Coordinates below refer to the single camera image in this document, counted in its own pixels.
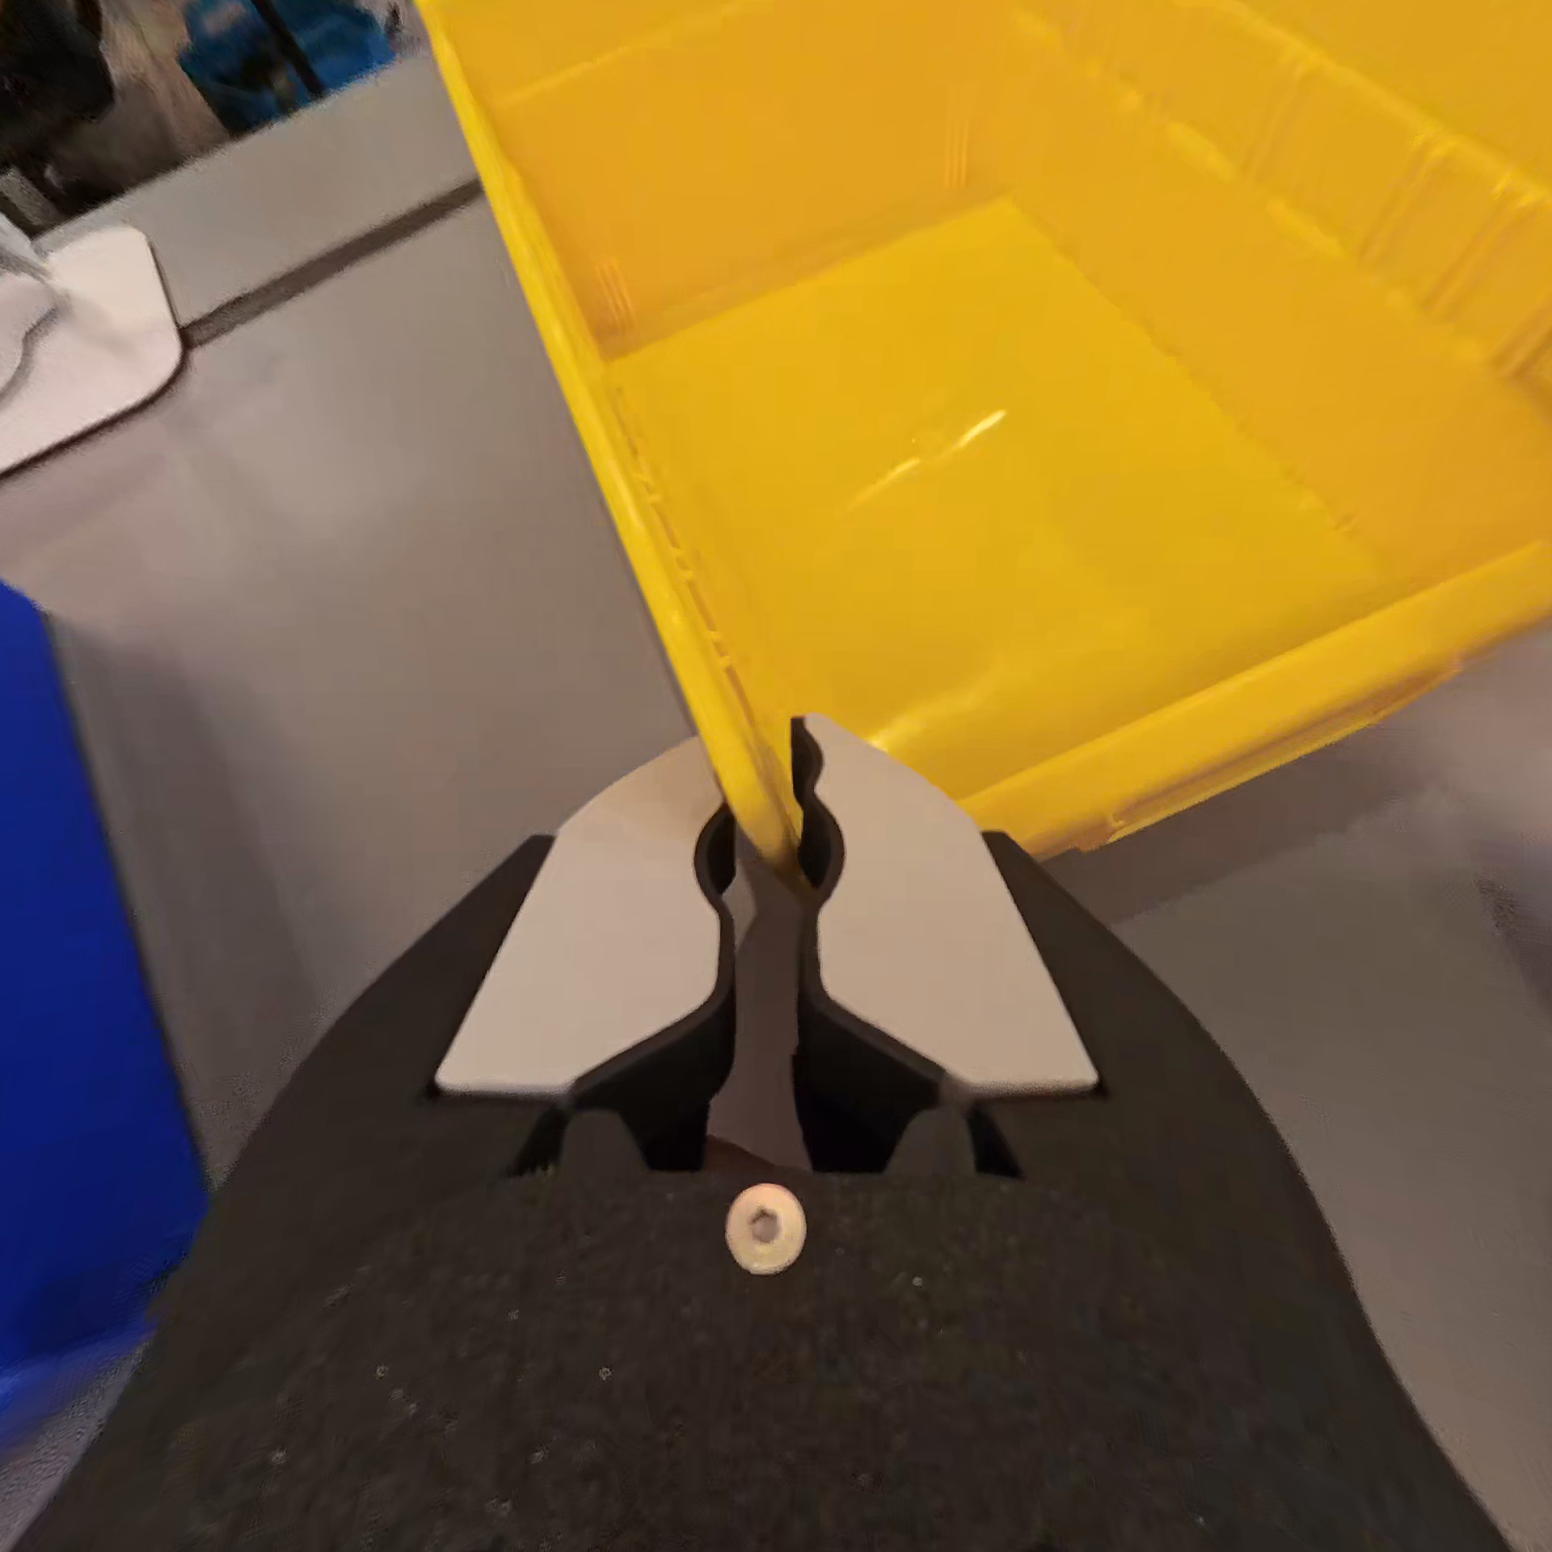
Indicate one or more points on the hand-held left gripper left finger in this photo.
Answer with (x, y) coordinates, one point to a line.
(606, 970)

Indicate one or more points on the blue plastic bin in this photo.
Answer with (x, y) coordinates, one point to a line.
(72, 970)

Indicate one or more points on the instruction sheet on wooden stand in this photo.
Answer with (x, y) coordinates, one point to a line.
(85, 351)

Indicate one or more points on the blue bag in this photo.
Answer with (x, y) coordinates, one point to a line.
(279, 61)

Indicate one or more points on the yellow plastic bin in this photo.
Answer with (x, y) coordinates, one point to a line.
(970, 484)

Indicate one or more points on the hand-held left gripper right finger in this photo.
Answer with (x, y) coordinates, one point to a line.
(933, 957)

